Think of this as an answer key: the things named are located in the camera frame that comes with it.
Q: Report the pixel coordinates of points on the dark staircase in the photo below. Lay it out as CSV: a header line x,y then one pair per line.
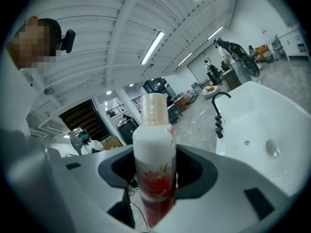
x,y
85,118

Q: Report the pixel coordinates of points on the black round device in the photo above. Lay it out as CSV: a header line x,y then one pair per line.
x,y
247,62

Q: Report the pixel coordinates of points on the black faucet knob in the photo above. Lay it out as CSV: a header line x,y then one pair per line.
x,y
218,126
219,135
218,118

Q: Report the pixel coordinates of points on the white bathtub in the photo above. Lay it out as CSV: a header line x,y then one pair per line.
x,y
267,120

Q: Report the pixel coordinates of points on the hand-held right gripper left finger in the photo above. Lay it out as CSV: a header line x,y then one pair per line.
x,y
80,178

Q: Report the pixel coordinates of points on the person's head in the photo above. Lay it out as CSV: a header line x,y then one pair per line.
x,y
34,42

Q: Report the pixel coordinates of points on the black faucet spout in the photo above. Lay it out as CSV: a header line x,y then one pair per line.
x,y
215,98

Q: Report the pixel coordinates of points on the black head-worn camera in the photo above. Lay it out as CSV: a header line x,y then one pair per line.
x,y
69,41

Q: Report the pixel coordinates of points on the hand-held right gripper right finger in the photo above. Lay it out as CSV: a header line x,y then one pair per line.
x,y
218,198

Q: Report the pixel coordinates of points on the white round tub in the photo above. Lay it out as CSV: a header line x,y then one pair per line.
x,y
210,91

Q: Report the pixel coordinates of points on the person's grey shirt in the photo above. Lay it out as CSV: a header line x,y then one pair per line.
x,y
14,93

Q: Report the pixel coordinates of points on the pink plastic bottle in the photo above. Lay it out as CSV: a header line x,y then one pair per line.
x,y
155,154

